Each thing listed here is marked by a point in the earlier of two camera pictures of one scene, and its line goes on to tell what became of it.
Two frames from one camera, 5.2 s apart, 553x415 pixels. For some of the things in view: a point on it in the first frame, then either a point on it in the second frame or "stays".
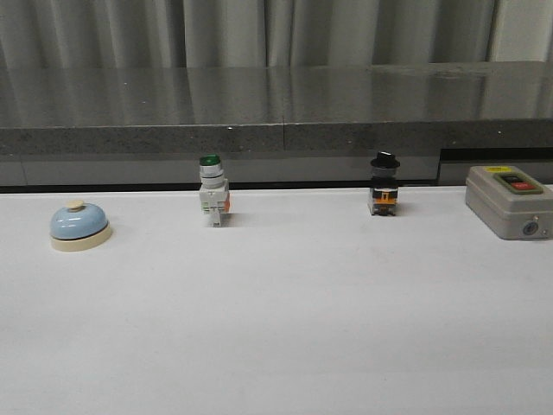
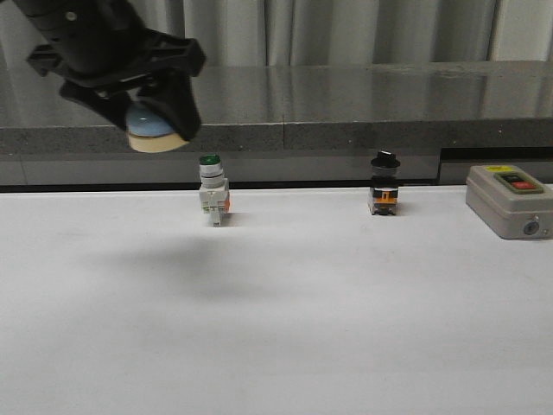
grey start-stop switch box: (513, 205) stays
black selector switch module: (384, 187) stays
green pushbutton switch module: (214, 188) stays
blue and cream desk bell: (79, 226) to (147, 133)
